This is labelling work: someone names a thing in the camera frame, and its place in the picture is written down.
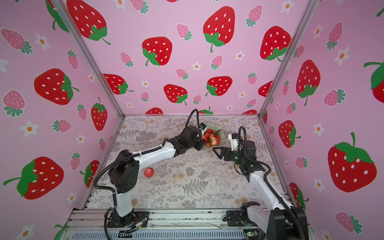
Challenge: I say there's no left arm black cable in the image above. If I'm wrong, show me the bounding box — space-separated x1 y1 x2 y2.
184 108 201 130

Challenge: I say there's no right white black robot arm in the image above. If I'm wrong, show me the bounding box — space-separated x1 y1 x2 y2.
213 140 309 240

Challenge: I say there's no light green scalloped bowl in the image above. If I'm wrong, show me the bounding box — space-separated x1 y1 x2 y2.
203 123 225 148

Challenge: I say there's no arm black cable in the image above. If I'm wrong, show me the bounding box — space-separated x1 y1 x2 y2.
184 108 201 130
237 125 248 145

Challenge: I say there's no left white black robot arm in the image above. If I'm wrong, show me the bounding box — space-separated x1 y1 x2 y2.
93 123 207 228

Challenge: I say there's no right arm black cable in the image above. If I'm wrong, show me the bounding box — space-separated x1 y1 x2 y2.
237 125 248 145

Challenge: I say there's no aluminium rail base frame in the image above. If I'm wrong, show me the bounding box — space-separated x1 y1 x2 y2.
58 207 316 240

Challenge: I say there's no red fake apple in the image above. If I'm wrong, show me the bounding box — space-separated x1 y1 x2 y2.
144 168 155 178

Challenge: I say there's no red cherry bunch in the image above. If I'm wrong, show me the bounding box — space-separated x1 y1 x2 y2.
202 129 222 148

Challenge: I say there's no red yellow fake strawberry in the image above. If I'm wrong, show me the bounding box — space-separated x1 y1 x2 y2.
210 137 220 146

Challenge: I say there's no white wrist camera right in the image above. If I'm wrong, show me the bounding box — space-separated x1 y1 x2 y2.
228 133 240 151

